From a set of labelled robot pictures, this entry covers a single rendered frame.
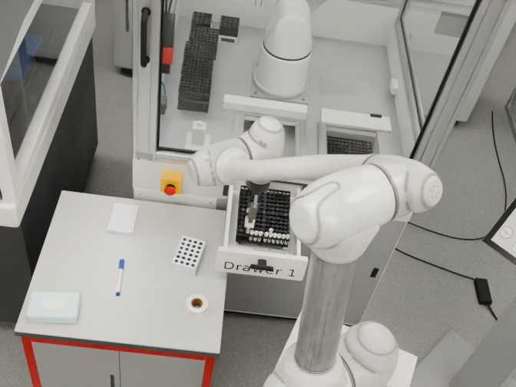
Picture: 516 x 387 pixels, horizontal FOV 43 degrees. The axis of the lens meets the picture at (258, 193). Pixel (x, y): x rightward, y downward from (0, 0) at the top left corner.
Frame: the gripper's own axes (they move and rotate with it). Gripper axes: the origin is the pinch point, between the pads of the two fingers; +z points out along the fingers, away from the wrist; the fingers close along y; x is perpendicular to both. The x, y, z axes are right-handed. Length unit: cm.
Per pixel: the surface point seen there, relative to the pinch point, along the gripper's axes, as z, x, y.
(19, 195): 8, 75, 4
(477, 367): 70, -102, -4
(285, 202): 7.8, -12.3, 15.6
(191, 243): 18.2, 17.9, 0.6
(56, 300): 17, 56, -28
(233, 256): 7.0, 4.0, -11.0
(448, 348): 94, -102, 17
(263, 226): 7.6, -5.3, 3.7
